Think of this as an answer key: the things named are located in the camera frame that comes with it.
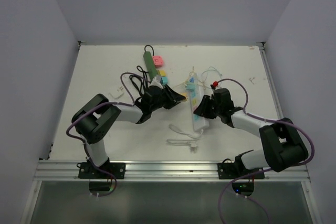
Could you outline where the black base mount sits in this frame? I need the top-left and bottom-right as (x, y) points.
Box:
(217, 158), (263, 179)
(76, 161), (126, 179)

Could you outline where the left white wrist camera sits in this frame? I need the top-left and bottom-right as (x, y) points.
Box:
(150, 75), (164, 89)

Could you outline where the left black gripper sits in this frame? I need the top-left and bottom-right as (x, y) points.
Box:
(150, 84), (185, 112)

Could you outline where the white power cord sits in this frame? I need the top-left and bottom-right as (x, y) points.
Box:
(167, 123), (205, 153)

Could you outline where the yellow usb charger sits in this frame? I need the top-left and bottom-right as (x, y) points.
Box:
(180, 92), (188, 101)

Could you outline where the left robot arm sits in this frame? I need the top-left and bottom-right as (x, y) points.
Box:
(66, 85), (186, 178)

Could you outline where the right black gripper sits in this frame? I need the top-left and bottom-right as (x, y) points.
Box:
(194, 95), (222, 120)

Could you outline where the green power strip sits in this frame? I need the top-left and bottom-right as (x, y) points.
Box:
(143, 51), (158, 80)

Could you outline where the black power cord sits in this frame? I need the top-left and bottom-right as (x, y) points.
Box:
(129, 45), (155, 96)

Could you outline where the blue plug adapter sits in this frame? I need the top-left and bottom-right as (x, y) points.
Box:
(160, 77), (168, 85)

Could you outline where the pink plug adapter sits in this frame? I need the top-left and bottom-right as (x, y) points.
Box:
(153, 56), (164, 68)

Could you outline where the light green charging cable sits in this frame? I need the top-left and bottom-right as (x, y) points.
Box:
(201, 67), (224, 84)

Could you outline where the white usb charger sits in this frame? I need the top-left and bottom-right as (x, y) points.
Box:
(109, 86), (124, 100)

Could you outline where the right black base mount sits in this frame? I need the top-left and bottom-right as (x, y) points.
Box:
(217, 158), (263, 179)

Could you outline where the yellow plug adapter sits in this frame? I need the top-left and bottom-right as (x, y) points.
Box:
(157, 69), (166, 77)

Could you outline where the yellow charging cable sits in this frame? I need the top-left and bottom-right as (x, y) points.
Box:
(172, 67), (211, 90)

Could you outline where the blue usb charger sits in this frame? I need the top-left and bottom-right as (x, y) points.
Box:
(185, 83), (196, 92)

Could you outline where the white power strip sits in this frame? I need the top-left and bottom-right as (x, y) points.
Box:
(186, 74), (210, 132)

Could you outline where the aluminium front rail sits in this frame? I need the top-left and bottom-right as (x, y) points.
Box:
(33, 160), (310, 182)

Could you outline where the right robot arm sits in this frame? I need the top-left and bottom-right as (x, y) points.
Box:
(194, 88), (308, 178)

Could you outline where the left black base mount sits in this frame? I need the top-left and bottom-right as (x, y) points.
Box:
(76, 161), (126, 179)

